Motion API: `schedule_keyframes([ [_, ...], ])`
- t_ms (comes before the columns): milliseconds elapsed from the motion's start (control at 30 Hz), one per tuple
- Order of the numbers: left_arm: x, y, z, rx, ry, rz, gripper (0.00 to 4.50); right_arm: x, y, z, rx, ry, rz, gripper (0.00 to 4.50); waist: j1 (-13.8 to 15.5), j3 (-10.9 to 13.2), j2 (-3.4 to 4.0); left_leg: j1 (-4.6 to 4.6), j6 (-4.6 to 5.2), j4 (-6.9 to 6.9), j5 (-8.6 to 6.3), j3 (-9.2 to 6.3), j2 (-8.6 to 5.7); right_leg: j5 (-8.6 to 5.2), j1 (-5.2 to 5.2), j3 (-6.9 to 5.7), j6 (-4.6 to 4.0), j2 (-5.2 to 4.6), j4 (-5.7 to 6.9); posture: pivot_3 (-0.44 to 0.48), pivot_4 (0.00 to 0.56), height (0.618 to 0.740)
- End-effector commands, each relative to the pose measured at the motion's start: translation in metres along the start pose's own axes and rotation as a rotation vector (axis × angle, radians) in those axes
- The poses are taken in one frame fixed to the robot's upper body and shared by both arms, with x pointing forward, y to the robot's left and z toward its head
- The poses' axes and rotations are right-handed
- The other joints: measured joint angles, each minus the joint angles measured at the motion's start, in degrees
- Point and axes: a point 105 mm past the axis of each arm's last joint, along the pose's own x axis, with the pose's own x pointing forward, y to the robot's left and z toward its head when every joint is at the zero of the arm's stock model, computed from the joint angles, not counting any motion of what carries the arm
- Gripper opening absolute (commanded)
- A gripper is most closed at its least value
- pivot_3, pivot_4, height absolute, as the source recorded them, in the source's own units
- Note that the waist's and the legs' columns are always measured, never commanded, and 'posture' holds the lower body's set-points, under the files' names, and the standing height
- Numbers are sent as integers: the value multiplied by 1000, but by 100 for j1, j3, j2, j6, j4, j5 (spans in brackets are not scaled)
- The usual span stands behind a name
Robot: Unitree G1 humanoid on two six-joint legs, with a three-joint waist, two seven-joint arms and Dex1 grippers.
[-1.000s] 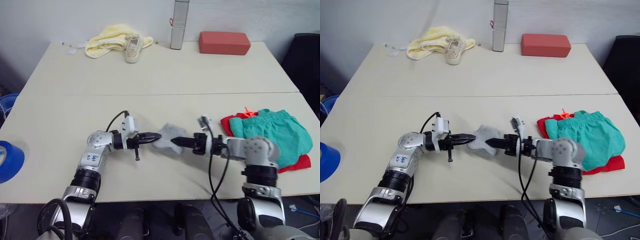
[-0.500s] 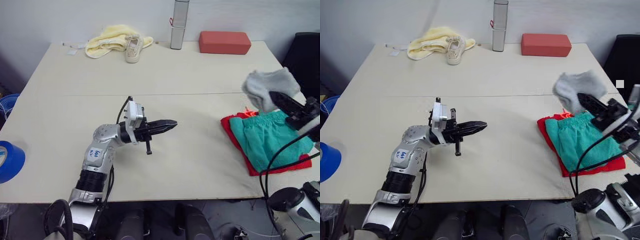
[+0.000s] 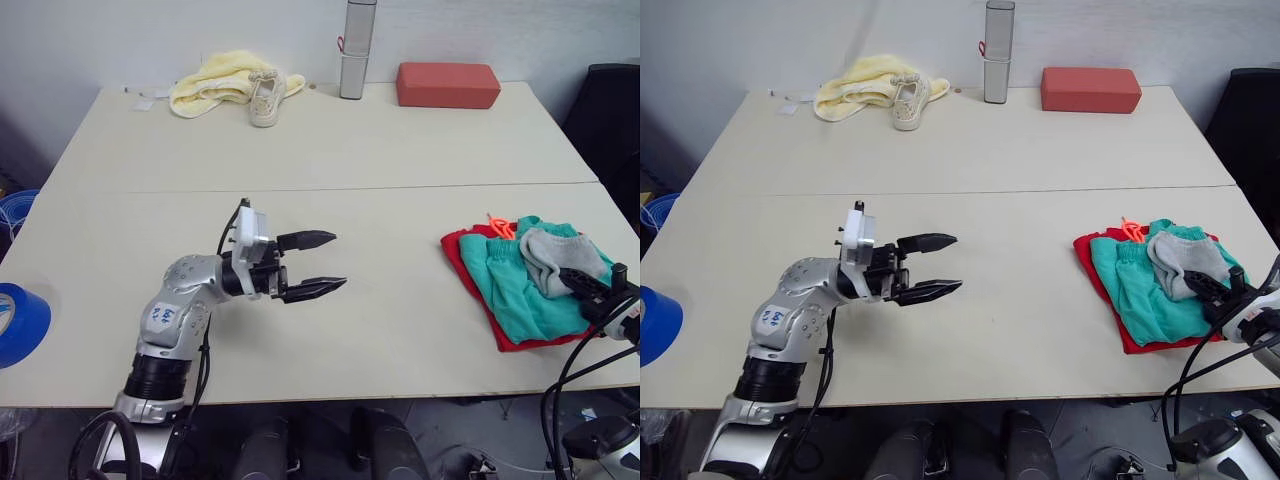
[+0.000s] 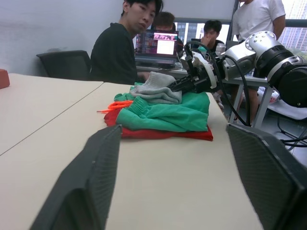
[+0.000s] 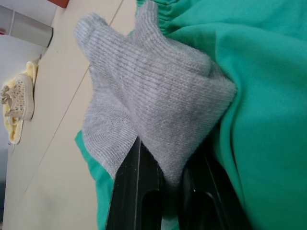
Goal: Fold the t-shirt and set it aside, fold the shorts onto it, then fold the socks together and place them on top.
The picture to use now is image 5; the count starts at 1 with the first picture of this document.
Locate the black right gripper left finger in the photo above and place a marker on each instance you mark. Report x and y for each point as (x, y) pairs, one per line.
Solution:
(127, 191)

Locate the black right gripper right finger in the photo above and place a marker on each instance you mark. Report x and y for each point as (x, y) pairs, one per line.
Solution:
(206, 198)

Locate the grey knitted sock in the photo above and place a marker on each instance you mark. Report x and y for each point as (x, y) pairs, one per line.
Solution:
(153, 95)

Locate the green shorts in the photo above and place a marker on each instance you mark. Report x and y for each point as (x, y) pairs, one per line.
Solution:
(251, 95)

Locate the pale yellow cloth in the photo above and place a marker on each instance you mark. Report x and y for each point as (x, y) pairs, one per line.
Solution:
(20, 103)

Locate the small cream baby shoe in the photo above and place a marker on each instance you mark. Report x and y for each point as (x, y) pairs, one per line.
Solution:
(18, 97)

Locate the silver metal cylinder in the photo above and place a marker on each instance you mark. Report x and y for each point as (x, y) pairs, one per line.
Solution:
(24, 27)

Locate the orange red box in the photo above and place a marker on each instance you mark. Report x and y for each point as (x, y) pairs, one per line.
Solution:
(76, 3)

